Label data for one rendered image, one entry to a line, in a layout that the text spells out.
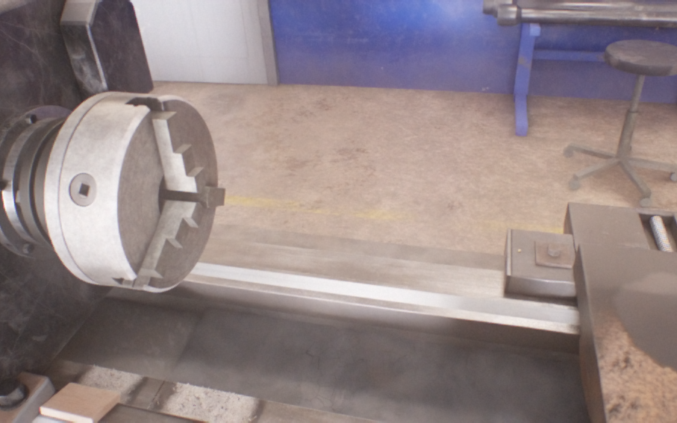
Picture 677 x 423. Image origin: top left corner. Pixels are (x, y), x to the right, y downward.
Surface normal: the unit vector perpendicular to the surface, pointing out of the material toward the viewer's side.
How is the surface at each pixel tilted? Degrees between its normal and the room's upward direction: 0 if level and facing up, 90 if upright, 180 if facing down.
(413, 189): 0
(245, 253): 0
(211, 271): 49
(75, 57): 90
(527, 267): 0
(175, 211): 26
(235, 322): 16
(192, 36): 90
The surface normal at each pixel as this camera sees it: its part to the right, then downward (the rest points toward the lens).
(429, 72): -0.25, 0.56
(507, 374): -0.51, -0.68
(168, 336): -0.06, -0.82
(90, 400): 0.03, -0.96
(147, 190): 0.97, 0.10
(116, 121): -0.13, -0.62
